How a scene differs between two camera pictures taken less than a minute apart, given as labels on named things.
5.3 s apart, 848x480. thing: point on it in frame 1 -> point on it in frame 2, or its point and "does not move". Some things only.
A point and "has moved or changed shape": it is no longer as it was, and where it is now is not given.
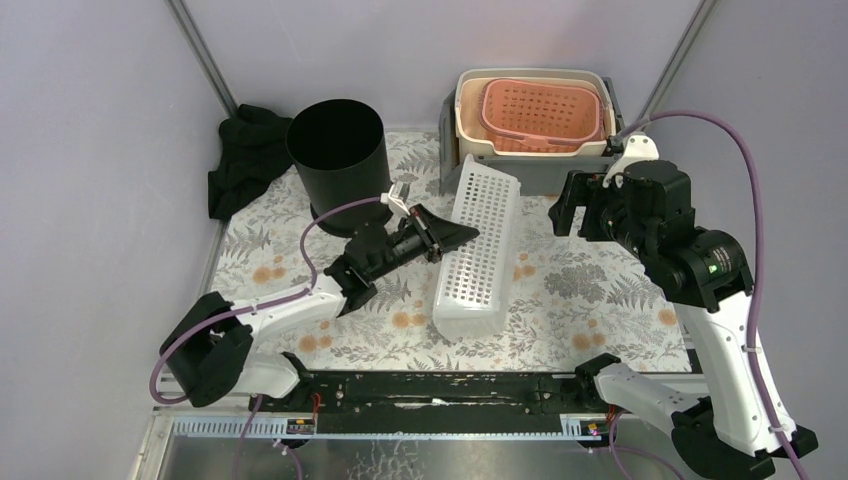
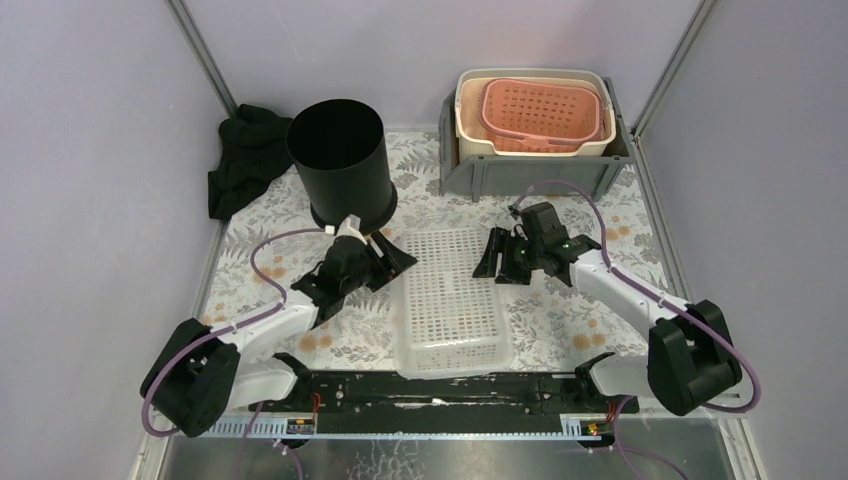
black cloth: (254, 150) does not move
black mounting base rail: (436, 394) does not move
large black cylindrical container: (337, 148) does not move
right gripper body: (614, 219) -> (534, 248)
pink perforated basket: (531, 115) does not move
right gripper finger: (562, 212) -> (498, 237)
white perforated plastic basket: (473, 284) has moved or changed shape
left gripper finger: (442, 233) -> (392, 259)
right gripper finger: (591, 225) -> (516, 267)
